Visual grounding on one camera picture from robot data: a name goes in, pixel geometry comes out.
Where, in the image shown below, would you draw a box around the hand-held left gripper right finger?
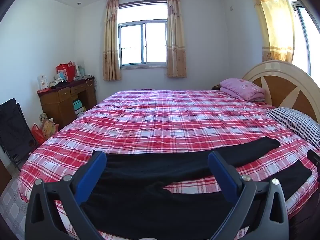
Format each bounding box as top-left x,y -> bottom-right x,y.
208,151 -> 289,240

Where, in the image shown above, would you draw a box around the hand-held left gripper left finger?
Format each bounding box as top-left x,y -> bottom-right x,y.
25,150 -> 108,240

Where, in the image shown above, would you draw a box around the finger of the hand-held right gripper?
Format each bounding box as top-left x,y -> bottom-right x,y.
307,149 -> 320,173

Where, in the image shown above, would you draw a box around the black pants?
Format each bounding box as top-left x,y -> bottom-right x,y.
81,137 -> 313,240

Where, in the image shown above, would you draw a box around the striped pillow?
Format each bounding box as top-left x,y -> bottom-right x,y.
265,107 -> 320,150

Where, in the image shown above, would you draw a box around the patterned gift bag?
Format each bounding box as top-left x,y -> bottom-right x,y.
39,113 -> 59,140

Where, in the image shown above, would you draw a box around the stack of boxes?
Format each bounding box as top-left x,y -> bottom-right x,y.
72,99 -> 87,117

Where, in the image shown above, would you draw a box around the red plastic bag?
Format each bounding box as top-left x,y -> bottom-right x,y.
30,124 -> 47,145

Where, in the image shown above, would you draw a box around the wooden desk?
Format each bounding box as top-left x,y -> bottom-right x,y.
37,75 -> 97,130

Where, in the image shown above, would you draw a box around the bed with red plaid sheet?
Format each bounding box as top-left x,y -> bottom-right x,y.
19,89 -> 320,240

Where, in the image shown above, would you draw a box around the cream and wood headboard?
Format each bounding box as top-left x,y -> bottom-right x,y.
242,60 -> 320,124

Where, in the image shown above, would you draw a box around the black folding chair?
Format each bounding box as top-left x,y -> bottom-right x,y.
0,98 -> 39,172

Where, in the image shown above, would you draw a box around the pink folded blanket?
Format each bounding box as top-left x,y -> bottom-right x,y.
219,78 -> 266,102

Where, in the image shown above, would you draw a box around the white printed box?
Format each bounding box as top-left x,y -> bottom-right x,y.
37,74 -> 49,90

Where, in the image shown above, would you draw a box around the red gift bag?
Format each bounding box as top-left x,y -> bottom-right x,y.
56,61 -> 76,82

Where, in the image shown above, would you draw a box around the large bright window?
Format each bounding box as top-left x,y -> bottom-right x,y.
285,0 -> 320,77

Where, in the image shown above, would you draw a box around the beige floral curtain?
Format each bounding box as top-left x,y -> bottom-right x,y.
166,0 -> 187,78
103,0 -> 122,81

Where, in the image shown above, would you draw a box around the sliding window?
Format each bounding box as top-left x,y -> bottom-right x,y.
117,2 -> 168,68

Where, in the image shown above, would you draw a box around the yellow curtain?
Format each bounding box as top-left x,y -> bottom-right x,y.
245,0 -> 295,63

